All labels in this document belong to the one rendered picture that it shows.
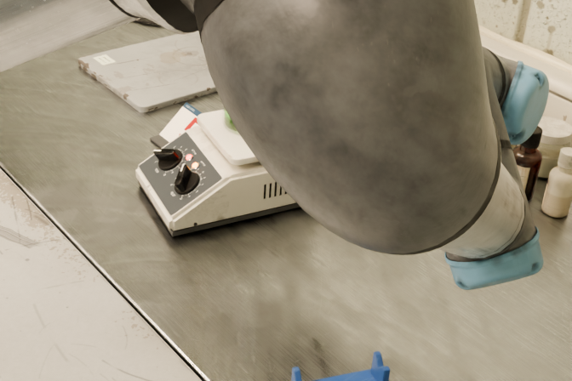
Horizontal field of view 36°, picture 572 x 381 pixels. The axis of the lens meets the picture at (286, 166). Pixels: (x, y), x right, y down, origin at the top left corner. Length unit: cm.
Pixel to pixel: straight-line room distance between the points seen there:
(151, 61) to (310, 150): 109
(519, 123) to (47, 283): 51
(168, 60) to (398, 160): 110
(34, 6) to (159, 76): 95
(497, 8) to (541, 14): 8
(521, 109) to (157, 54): 77
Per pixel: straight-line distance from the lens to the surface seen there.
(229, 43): 35
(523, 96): 82
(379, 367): 85
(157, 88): 134
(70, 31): 44
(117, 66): 141
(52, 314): 94
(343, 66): 33
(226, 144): 104
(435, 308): 97
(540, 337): 97
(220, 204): 103
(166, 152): 107
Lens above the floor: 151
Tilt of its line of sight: 31 degrees down
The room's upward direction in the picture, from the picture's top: 4 degrees clockwise
